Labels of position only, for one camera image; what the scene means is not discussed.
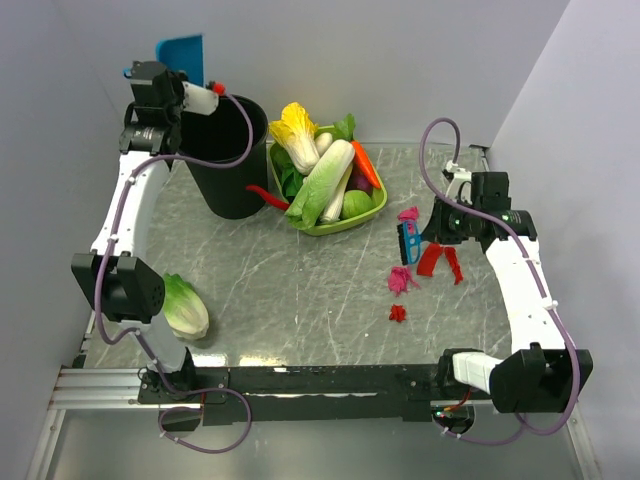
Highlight green plastic basket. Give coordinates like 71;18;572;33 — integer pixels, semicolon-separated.
266;124;389;237

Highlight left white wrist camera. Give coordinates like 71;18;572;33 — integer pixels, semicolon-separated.
182;81;220;116

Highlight white leek stalk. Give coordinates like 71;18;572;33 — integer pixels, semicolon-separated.
320;164;353;224

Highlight yellow napa cabbage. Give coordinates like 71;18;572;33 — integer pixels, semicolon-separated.
269;102;320;175

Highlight black plastic bucket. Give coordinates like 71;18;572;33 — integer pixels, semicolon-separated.
180;96;268;220

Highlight wide red paper strip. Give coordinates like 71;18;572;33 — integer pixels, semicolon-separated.
416;243;444;277

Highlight aluminium frame rail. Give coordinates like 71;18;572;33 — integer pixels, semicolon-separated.
48;368;190;411

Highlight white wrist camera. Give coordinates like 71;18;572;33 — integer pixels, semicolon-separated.
182;81;220;116
442;160;472;204

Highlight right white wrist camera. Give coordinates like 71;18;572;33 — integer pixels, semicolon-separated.
442;160;472;204

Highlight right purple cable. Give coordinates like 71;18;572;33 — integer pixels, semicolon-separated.
418;117;582;446

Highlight orange carrot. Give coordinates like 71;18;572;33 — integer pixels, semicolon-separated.
351;140;381;189

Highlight white radish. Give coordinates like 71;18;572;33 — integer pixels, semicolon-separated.
315;132;333;157

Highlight purple cabbage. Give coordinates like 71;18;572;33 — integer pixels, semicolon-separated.
349;171;374;195

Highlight purple cable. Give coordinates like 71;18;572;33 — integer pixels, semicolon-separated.
418;117;582;446
93;92;256;455

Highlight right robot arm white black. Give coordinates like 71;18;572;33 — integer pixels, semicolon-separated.
421;164;593;414

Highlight small red paper scrap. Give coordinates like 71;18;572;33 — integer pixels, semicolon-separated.
389;304;407;323

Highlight green cabbage on table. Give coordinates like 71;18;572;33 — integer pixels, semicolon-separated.
162;273;210;341

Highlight red chili pepper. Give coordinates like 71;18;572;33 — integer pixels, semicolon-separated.
245;184;289;211

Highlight blue hand brush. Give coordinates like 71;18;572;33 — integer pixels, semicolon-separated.
397;220;422;266

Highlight blue dustpan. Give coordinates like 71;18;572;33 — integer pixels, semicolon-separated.
123;33;205;89

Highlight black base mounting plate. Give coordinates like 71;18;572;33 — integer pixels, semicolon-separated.
138;364;469;426

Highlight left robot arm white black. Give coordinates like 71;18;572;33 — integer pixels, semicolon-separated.
71;61;198;402

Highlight long green romaine lettuce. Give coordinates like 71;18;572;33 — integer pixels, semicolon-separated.
285;139;355;230

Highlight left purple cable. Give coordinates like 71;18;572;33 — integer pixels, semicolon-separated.
93;92;256;455

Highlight pink paper scrap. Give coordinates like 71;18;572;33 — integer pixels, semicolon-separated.
397;206;420;222
387;266;420;296

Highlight narrow red paper strip right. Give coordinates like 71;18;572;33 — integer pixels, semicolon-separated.
444;246;464;285

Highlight green spinach leaves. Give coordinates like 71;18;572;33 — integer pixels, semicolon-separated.
269;113;356;203

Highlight round green cabbage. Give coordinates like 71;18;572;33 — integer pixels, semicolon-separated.
340;190;375;220

